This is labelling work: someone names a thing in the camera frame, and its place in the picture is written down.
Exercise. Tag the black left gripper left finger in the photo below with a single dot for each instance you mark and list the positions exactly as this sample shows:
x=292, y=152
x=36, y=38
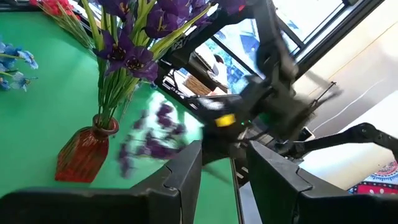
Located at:
x=93, y=208

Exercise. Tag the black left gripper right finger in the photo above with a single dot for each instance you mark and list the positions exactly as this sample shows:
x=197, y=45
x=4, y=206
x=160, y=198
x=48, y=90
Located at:
x=311, y=211

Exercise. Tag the purple artificial flower bunch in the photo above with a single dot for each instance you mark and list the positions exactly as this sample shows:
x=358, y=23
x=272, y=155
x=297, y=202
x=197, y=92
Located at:
x=119, y=51
x=161, y=151

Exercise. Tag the small red flower stem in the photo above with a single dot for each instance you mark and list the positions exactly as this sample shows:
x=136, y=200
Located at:
x=54, y=6

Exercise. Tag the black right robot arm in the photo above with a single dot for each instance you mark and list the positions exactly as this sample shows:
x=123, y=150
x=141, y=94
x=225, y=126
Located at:
x=273, y=46

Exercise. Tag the red ribbed glass vase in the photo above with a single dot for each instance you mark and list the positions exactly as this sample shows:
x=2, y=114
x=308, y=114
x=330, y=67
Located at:
x=82, y=155

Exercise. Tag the person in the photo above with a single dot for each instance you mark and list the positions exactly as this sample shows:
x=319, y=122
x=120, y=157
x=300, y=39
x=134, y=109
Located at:
x=220, y=73

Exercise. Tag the colourful mandala tapestry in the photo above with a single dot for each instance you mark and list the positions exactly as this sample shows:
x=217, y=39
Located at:
x=379, y=180

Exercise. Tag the green table mat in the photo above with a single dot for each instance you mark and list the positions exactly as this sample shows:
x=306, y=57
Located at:
x=46, y=109

